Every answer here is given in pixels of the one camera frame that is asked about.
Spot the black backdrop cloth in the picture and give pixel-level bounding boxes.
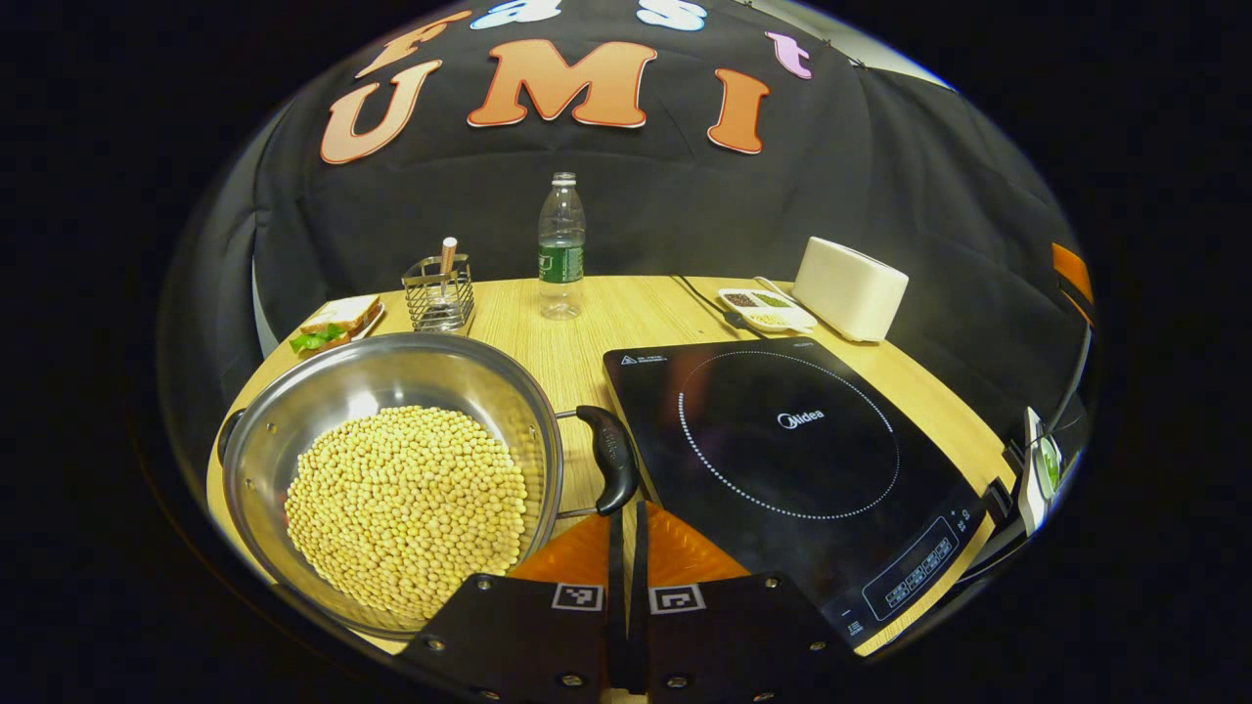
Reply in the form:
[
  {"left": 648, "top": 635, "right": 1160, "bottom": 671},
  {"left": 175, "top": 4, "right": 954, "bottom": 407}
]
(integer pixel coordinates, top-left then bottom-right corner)
[{"left": 161, "top": 0, "right": 1092, "bottom": 431}]

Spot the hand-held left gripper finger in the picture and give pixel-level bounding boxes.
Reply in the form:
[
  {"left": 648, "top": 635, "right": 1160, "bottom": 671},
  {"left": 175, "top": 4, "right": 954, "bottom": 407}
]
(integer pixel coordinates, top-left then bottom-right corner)
[
  {"left": 630, "top": 501, "right": 864, "bottom": 704},
  {"left": 396, "top": 506, "right": 629, "bottom": 704}
]

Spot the pile of yellow soybeans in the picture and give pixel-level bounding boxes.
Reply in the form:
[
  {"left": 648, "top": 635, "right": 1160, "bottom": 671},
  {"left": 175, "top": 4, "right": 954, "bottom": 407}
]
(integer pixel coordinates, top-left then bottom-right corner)
[{"left": 285, "top": 405, "right": 529, "bottom": 619}]

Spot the white divided seasoning dish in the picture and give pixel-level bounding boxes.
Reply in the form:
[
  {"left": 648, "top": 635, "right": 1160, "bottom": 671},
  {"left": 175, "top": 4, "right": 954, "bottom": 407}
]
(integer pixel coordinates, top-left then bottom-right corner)
[{"left": 717, "top": 286, "right": 819, "bottom": 334}]

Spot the sandwich with lettuce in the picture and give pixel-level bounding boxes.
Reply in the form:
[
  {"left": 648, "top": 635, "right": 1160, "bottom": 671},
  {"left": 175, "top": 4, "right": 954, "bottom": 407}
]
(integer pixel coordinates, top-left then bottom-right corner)
[{"left": 290, "top": 296, "right": 382, "bottom": 355}]

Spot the black induction cooktop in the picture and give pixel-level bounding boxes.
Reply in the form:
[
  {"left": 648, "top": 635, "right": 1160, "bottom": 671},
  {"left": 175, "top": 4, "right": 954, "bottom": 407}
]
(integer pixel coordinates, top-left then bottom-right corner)
[{"left": 602, "top": 335, "right": 989, "bottom": 648}]

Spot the stainless steel pot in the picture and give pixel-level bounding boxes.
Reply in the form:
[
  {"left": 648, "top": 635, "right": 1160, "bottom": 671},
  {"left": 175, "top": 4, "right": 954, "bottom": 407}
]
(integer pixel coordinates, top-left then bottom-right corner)
[{"left": 217, "top": 332, "right": 642, "bottom": 641}]

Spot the metal wire holder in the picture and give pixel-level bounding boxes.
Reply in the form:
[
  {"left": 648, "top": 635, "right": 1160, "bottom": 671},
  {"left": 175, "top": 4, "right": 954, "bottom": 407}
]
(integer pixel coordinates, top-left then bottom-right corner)
[{"left": 402, "top": 254, "right": 476, "bottom": 335}]

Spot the black power cable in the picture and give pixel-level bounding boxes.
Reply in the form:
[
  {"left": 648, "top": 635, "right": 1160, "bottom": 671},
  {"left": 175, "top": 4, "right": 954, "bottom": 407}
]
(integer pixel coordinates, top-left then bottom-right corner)
[{"left": 675, "top": 276, "right": 746, "bottom": 335}]

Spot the clear plastic water bottle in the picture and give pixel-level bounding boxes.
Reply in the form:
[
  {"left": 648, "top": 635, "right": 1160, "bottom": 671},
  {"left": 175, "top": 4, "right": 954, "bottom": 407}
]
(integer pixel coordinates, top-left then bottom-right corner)
[{"left": 537, "top": 172, "right": 587, "bottom": 322}]

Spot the white toaster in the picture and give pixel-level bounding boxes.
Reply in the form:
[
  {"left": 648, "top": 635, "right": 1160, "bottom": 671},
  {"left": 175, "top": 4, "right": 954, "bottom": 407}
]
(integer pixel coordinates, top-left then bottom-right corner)
[{"left": 792, "top": 237, "right": 911, "bottom": 343}]

